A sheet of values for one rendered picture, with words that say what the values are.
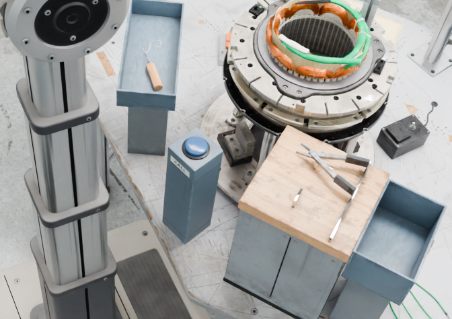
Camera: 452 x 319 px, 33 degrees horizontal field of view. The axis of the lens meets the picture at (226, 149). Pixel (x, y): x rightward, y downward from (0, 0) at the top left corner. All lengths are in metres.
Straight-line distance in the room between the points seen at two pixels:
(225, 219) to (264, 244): 0.25
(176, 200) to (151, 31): 0.35
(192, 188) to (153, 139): 0.27
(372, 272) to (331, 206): 0.12
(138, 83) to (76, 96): 0.28
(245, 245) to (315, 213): 0.16
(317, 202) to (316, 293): 0.19
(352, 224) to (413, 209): 0.15
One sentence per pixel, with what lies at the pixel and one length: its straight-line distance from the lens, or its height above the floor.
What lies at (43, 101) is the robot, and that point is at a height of 1.21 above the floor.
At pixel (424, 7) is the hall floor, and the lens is 3.39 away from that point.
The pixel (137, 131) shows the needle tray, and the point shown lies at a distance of 1.59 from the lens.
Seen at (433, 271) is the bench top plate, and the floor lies 0.78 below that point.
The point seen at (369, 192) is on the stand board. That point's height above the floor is 1.07.
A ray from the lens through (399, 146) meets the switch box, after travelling 1.71.
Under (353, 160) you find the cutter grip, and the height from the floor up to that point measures 1.09.
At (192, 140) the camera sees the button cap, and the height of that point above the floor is 1.04.
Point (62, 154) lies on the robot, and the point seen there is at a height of 1.09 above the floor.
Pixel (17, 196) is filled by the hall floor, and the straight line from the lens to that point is 2.54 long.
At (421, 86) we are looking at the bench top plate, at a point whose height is 0.78.
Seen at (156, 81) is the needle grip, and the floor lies 1.04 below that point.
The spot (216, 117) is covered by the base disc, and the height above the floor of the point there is 0.80.
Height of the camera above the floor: 2.10
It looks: 52 degrees down
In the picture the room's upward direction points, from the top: 10 degrees clockwise
